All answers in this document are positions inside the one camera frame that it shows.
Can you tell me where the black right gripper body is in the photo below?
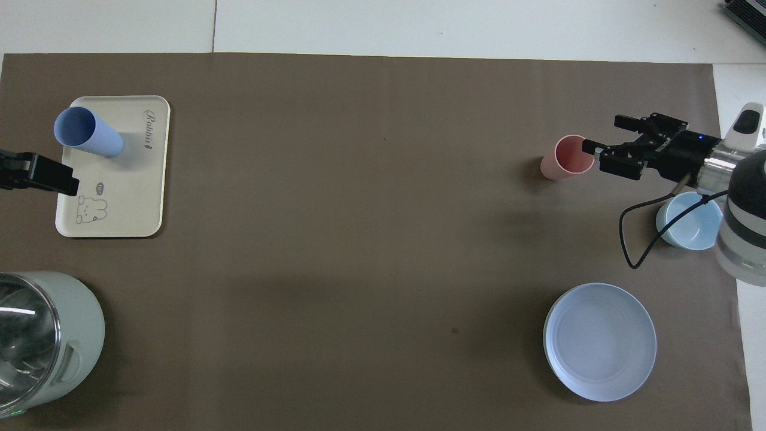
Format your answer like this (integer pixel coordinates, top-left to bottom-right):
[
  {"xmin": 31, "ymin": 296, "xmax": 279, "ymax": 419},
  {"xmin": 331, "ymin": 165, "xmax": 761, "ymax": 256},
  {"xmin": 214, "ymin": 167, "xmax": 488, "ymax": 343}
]
[{"xmin": 649, "ymin": 129, "xmax": 722, "ymax": 180}]

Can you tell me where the pink cup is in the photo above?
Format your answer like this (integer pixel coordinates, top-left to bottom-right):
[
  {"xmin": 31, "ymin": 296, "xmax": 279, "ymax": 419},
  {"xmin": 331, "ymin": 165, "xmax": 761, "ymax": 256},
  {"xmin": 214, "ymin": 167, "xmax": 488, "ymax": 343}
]
[{"xmin": 540, "ymin": 135, "xmax": 597, "ymax": 181}]

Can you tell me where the blue ribbed cup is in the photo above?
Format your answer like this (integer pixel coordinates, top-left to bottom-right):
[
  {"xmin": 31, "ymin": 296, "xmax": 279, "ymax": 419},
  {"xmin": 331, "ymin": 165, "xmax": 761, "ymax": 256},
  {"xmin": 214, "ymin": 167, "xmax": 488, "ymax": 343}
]
[{"xmin": 54, "ymin": 107, "xmax": 125, "ymax": 159}]

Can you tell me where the cream tray with rabbit print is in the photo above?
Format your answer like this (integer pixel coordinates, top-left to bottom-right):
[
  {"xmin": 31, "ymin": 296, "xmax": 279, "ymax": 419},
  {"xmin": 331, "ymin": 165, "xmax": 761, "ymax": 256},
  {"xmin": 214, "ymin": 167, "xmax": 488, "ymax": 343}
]
[{"xmin": 55, "ymin": 95, "xmax": 171, "ymax": 238}]

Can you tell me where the light blue bowl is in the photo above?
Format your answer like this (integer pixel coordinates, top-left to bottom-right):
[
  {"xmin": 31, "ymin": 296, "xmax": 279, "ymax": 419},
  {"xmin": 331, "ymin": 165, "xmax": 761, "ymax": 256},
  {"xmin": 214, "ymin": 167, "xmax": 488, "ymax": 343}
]
[{"xmin": 655, "ymin": 192, "xmax": 726, "ymax": 251}]

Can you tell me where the dark grey ridged device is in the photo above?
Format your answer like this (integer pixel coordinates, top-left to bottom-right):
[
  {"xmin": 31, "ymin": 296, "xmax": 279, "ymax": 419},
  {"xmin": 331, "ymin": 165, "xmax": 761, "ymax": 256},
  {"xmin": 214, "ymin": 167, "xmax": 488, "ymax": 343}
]
[{"xmin": 721, "ymin": 0, "xmax": 766, "ymax": 45}]

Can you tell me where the pale green electric pot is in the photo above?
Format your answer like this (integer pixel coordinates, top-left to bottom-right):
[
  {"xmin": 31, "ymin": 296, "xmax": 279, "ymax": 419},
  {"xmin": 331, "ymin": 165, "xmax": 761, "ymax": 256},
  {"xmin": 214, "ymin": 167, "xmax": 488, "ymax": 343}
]
[{"xmin": 0, "ymin": 271, "xmax": 106, "ymax": 418}]

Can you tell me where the glass pot lid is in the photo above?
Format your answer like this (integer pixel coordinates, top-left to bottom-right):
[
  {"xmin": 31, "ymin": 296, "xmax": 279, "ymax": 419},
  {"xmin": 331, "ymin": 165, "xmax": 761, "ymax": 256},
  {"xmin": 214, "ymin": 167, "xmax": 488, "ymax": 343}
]
[{"xmin": 0, "ymin": 274, "xmax": 62, "ymax": 414}]

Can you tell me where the pale blue plate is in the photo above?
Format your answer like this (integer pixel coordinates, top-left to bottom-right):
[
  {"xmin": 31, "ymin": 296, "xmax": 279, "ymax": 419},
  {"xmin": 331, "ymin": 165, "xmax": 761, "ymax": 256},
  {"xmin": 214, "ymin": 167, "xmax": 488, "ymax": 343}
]
[{"xmin": 543, "ymin": 283, "xmax": 658, "ymax": 402}]

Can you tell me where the brown paper table mat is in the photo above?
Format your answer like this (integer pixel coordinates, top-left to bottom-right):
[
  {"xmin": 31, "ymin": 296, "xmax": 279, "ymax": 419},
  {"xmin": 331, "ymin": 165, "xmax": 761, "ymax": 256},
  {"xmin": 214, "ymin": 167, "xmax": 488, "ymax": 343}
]
[{"xmin": 0, "ymin": 53, "xmax": 753, "ymax": 431}]

